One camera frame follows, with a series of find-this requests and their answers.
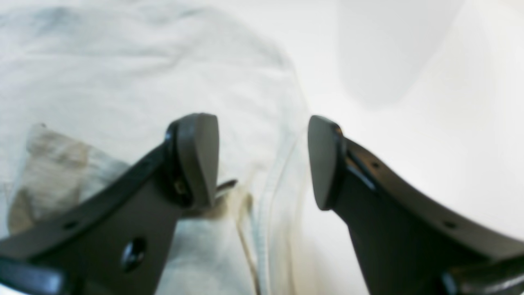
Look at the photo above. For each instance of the grey t-shirt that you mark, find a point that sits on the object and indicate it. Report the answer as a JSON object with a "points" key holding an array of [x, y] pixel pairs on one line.
{"points": [[113, 74]]}

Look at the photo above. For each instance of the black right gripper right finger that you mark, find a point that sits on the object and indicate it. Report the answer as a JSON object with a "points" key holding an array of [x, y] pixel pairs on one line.
{"points": [[405, 242]]}

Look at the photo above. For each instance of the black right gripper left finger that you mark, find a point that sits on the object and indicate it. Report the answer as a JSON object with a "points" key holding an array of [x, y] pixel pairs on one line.
{"points": [[117, 242]]}

